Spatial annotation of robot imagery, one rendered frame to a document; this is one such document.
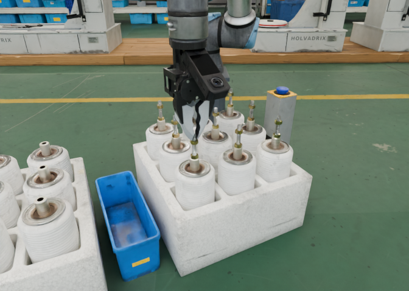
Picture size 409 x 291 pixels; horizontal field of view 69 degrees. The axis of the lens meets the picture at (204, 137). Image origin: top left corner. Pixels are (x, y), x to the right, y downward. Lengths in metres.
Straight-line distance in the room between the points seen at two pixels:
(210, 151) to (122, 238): 0.35
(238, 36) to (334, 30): 1.83
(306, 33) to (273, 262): 2.27
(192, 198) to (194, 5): 0.41
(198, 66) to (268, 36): 2.21
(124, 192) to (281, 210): 0.48
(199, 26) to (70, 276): 0.53
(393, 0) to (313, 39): 0.73
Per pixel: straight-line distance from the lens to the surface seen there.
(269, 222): 0.84
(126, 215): 0.97
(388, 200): 1.17
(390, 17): 3.21
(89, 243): 0.66
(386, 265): 0.94
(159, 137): 0.85
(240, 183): 0.74
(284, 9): 5.15
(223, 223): 0.74
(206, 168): 0.69
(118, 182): 0.96
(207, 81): 0.53
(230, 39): 1.18
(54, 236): 0.64
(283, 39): 2.79
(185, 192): 0.69
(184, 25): 0.56
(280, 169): 0.79
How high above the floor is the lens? 0.64
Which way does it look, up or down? 28 degrees down
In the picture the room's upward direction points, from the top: straight up
